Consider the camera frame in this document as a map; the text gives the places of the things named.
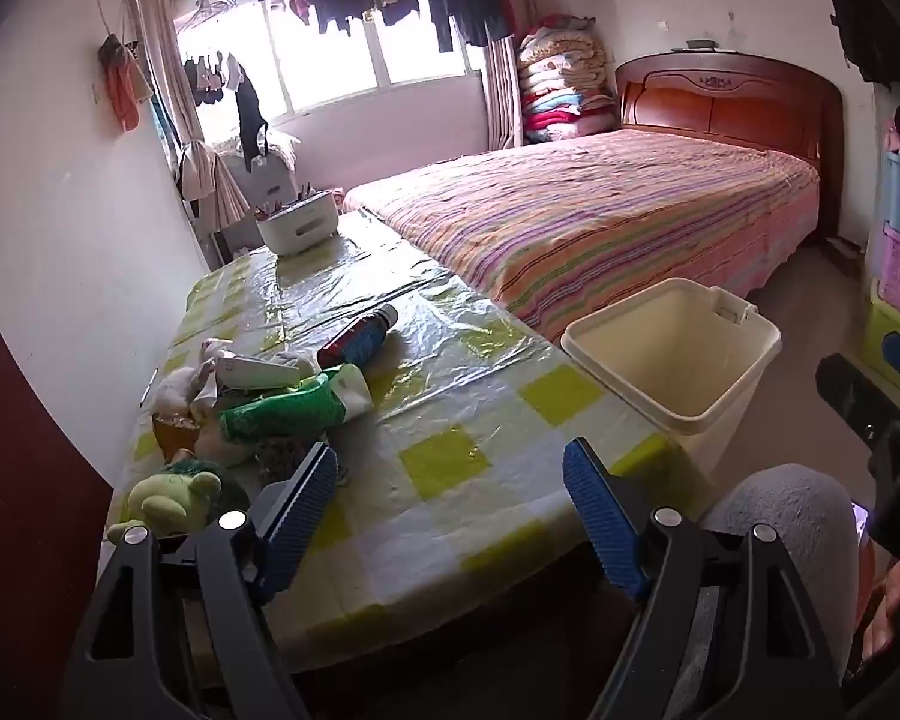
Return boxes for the white storage basket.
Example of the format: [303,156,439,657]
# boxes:
[255,190,341,256]

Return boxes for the white tube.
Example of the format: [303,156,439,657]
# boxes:
[220,351,305,391]

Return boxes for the beige hanging garments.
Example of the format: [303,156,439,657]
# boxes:
[176,141,245,230]

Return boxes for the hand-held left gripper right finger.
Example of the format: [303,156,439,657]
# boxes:
[561,436,848,720]

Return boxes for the cream plastic trash bin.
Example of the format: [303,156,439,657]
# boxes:
[561,277,782,477]

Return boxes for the green plush toy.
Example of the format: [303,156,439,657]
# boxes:
[107,454,250,541]

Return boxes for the person's leg in grey trousers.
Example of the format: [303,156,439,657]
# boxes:
[701,463,863,691]

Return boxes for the striped curtain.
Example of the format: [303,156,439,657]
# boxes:
[482,37,526,155]

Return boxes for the red and blue bottle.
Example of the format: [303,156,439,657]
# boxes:
[316,304,400,367]

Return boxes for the orange cloth on hook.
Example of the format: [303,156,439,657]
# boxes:
[97,34,155,134]

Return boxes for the green and white plastic packet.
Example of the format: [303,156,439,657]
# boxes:
[217,364,374,445]

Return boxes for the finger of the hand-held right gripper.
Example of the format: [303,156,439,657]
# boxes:
[815,352,900,457]

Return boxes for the white plastic cabinet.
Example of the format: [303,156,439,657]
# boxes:
[217,131,305,252]

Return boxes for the clip hanger with small garments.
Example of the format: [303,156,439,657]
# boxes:
[184,51,233,107]

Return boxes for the stack of folded quilts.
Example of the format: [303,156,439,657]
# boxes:
[516,15,617,145]

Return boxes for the window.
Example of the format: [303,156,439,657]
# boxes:
[172,0,488,121]

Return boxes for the small patterned packet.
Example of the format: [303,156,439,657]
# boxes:
[255,435,346,485]

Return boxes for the small orange item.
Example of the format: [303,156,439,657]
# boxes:
[152,412,203,462]

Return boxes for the person's right hand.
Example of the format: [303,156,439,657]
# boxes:
[862,562,900,665]

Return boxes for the black hanging garment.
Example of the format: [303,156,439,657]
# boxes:
[234,52,272,170]

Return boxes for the beige curtain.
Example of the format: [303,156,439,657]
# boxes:
[135,0,211,166]

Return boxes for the bed with striped sheet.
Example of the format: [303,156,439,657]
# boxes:
[343,127,822,342]

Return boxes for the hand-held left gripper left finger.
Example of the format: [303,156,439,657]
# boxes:
[60,441,340,720]

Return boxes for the bunch of pencils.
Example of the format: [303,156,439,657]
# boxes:
[257,181,323,220]

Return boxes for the wooden headboard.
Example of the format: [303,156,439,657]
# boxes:
[615,51,846,241]

